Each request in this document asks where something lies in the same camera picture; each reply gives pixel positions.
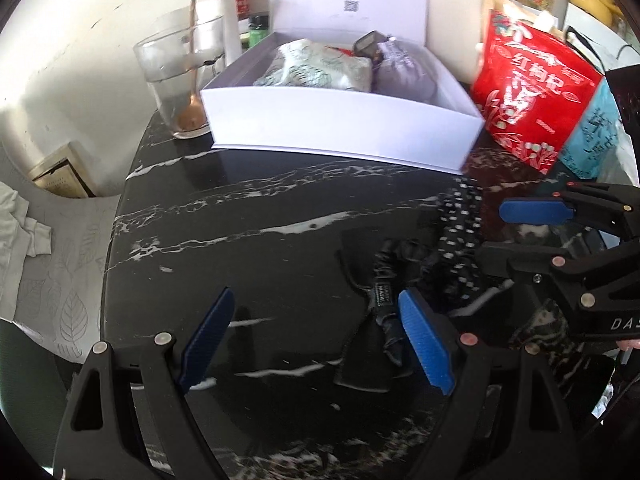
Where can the green bottle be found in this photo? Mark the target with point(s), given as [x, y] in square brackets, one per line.
[259, 30]

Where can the white plastic bag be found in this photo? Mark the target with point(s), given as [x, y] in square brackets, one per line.
[620, 160]

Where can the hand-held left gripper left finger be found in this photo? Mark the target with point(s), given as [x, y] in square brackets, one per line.
[207, 340]

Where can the white patterned packet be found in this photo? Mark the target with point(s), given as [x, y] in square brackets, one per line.
[325, 75]
[300, 50]

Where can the clear glass cup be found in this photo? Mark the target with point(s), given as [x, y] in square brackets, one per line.
[175, 80]

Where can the white board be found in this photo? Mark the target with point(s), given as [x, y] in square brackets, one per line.
[455, 25]

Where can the grey chair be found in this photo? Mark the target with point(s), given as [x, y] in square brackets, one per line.
[65, 270]

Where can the black bag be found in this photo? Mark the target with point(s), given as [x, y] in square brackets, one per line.
[625, 95]

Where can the purple tasselled sachet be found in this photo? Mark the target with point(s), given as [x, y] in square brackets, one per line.
[405, 70]

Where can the wooden picture frame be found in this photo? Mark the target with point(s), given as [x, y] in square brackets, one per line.
[62, 172]

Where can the person's right hand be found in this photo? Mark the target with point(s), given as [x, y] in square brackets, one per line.
[630, 345]

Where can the brown snack packet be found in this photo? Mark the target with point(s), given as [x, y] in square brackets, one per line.
[371, 42]

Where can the lavender gift box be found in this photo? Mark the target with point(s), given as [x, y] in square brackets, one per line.
[350, 125]

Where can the grey garment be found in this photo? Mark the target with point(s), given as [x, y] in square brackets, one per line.
[20, 245]

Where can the wooden spoon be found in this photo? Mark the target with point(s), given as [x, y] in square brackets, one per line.
[191, 95]

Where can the black polka-dot hair band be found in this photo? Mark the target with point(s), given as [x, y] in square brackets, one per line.
[462, 230]

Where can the white paper roll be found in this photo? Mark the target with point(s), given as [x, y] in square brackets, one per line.
[225, 25]

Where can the black hair bow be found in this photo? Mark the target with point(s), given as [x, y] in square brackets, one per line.
[390, 300]

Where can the red snack bag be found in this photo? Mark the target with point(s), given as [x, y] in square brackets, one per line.
[530, 90]

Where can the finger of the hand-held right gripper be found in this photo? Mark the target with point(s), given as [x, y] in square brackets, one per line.
[535, 211]
[530, 260]

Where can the teal printed bag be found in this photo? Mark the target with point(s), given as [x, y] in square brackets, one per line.
[592, 130]

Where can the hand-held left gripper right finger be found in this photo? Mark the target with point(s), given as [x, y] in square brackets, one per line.
[425, 340]

